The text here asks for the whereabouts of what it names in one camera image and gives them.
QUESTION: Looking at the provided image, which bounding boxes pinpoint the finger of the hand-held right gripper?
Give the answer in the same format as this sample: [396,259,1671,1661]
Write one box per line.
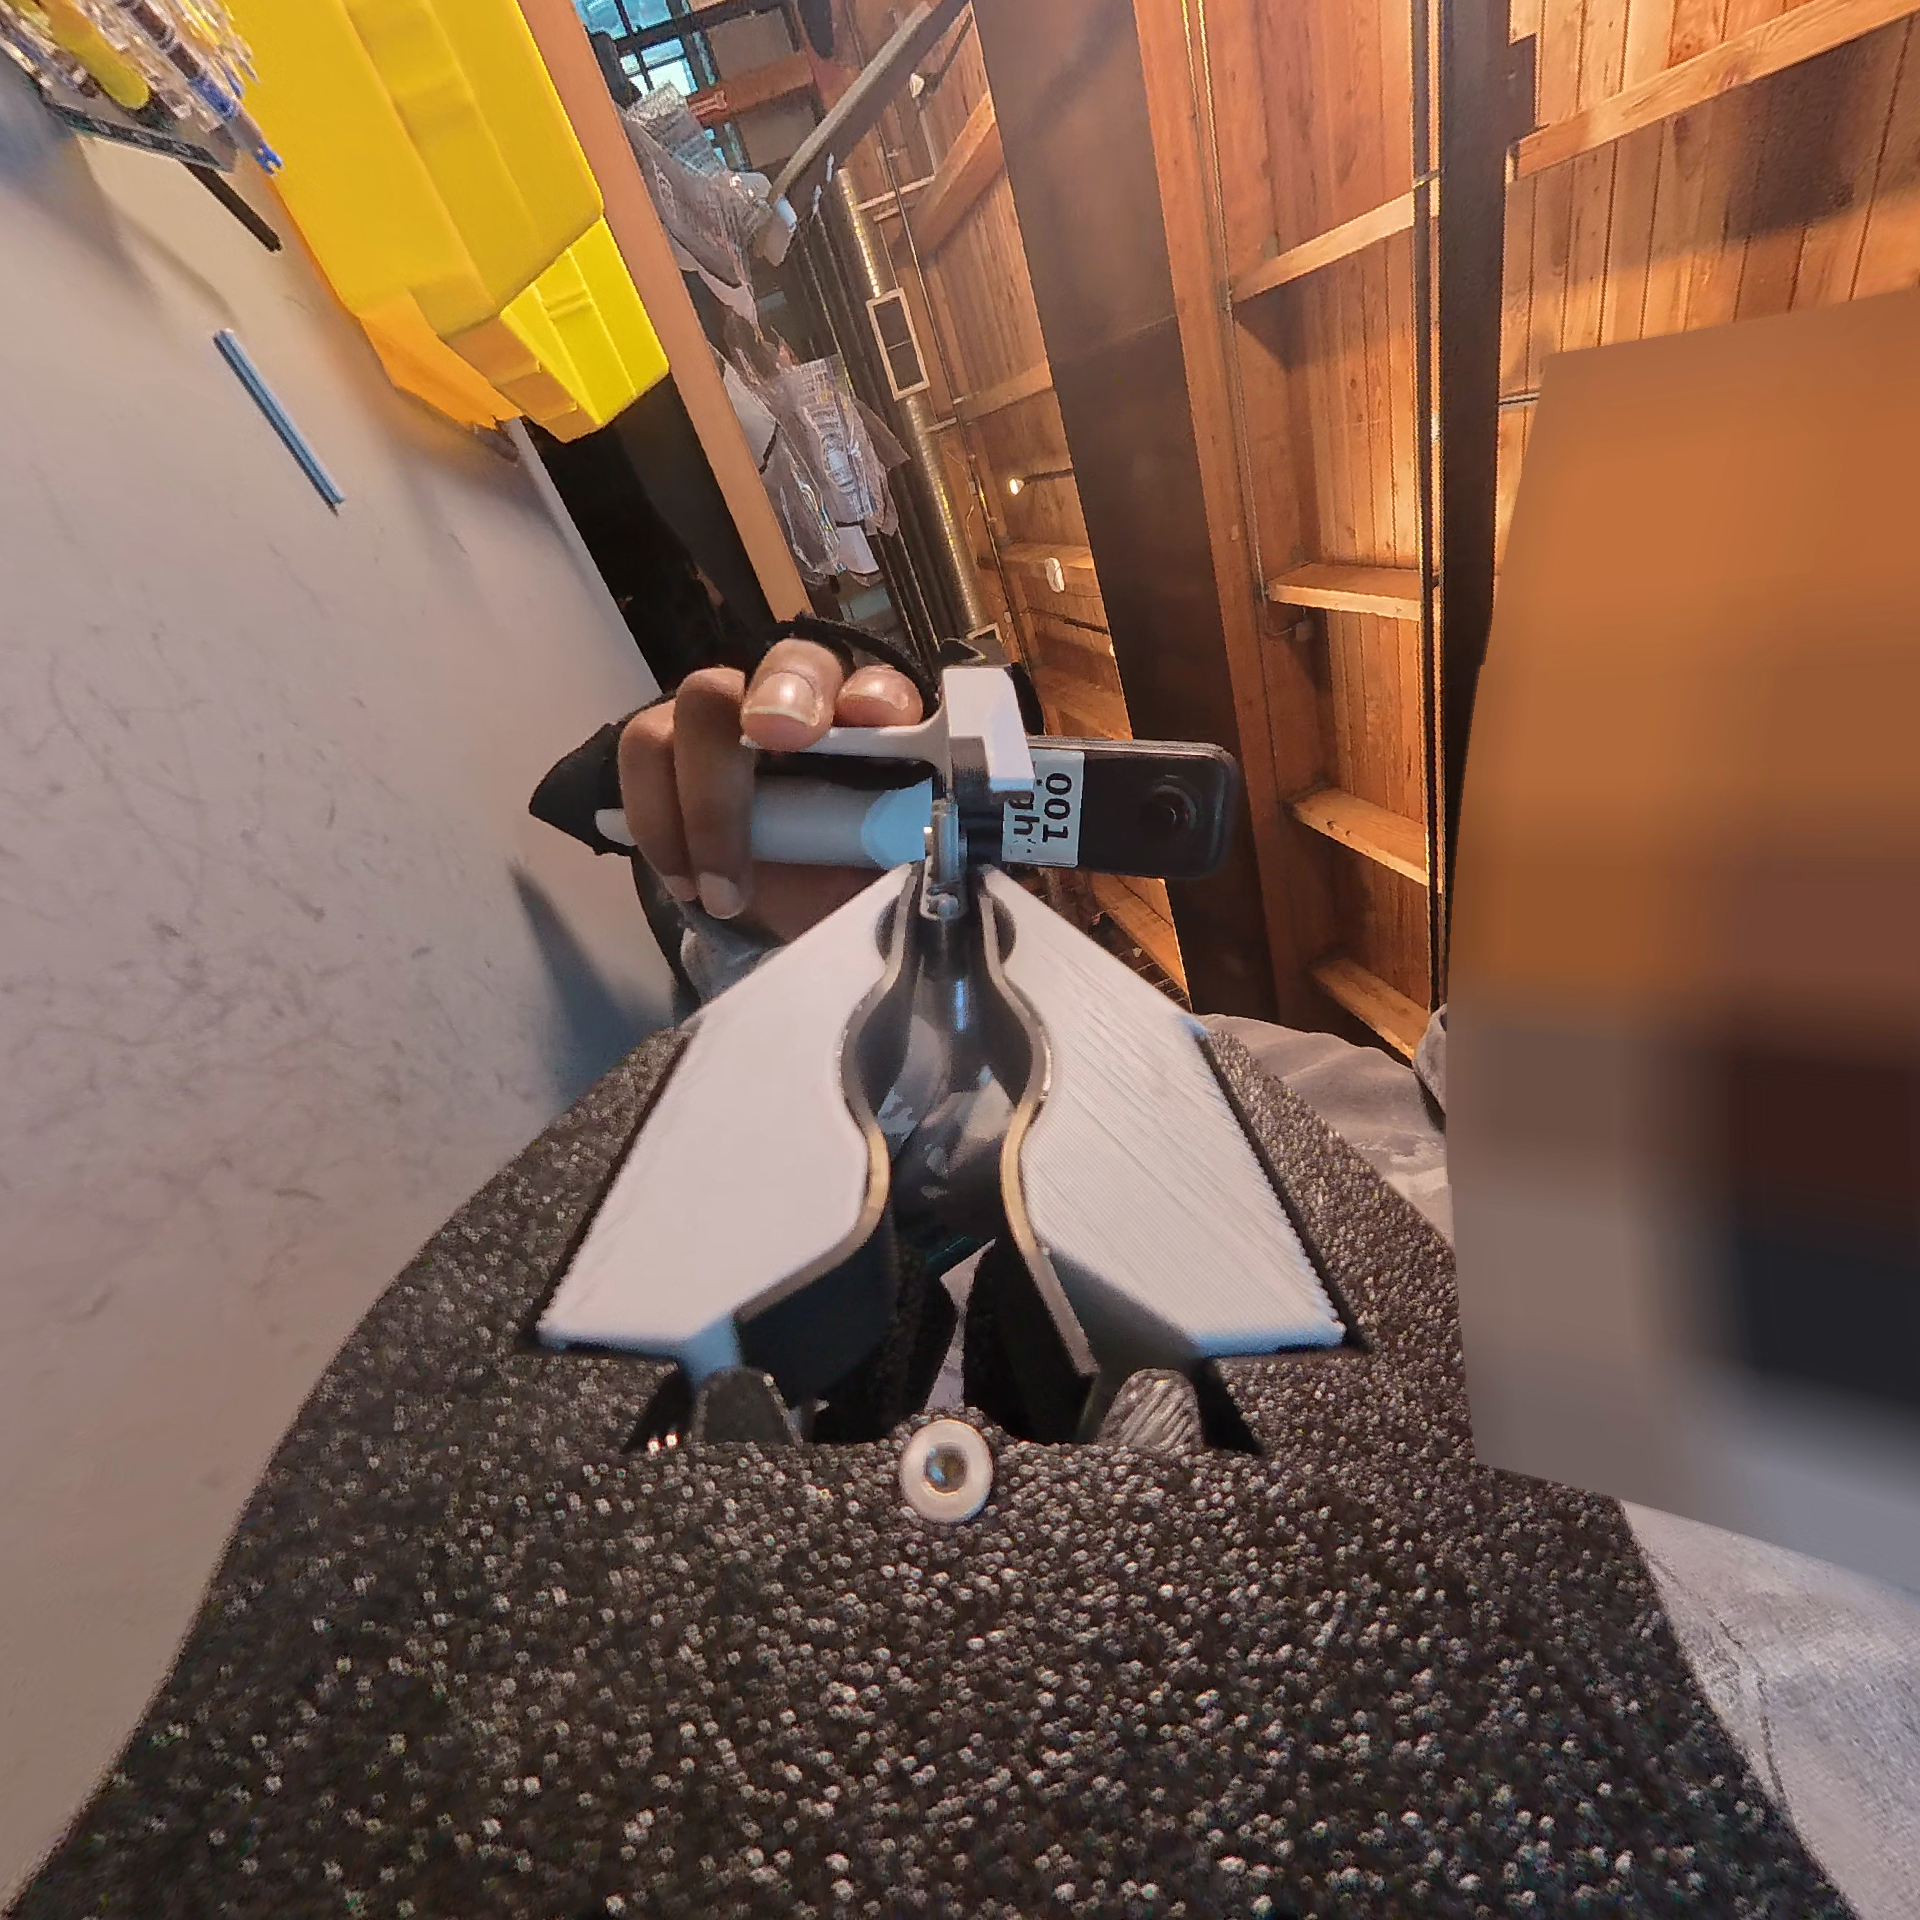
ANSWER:
[744,782,944,875]
[811,662,1040,799]

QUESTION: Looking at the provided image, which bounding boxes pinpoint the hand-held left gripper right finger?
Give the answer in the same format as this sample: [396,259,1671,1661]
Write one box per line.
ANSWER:
[978,870,1348,1412]

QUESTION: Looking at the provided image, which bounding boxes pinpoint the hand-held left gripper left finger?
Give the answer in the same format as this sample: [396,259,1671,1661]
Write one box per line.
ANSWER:
[535,870,936,1412]

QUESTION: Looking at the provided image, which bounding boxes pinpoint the grey brick beam assembly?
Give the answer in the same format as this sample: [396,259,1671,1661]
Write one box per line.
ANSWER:
[912,805,998,1037]

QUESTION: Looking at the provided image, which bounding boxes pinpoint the person's right hand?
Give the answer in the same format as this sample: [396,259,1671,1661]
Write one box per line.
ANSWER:
[614,634,927,945]

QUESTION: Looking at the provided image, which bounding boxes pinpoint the clear plastic bags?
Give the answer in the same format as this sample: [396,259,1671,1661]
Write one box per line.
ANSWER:
[623,76,908,578]

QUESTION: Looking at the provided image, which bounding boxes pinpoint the light wooden beam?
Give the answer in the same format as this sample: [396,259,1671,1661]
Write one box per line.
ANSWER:
[526,0,819,623]

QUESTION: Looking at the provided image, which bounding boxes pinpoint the small yellow parts bin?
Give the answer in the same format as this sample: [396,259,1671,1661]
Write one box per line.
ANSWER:
[360,218,675,445]

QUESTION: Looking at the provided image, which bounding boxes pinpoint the thin grey axle rod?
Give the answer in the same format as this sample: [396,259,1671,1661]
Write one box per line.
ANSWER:
[211,327,350,514]

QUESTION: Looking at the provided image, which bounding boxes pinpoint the large yellow parts bin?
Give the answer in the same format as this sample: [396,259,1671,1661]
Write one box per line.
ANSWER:
[226,0,608,340]

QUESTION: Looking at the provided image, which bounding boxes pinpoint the yellow and clear brick model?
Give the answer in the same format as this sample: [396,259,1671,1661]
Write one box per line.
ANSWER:
[0,0,288,251]

